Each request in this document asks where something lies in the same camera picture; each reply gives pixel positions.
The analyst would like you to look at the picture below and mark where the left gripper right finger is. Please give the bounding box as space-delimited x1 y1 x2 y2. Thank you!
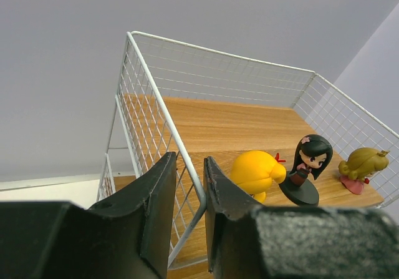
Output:
203 157 398 278

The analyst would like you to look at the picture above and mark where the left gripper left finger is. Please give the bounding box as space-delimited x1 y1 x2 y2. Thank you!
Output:
1 152 176 278

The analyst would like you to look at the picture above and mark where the yellow haired doll toy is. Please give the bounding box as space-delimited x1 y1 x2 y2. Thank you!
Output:
229 150 287 203

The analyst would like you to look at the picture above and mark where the black haired doll toy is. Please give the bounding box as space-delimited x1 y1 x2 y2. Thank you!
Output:
279 134 333 207

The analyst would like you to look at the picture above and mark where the blonde pink dress doll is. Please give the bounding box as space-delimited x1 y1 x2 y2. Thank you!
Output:
338 147 390 195

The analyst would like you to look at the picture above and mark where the white wire wooden shelf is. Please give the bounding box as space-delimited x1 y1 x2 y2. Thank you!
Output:
97 31 398 278

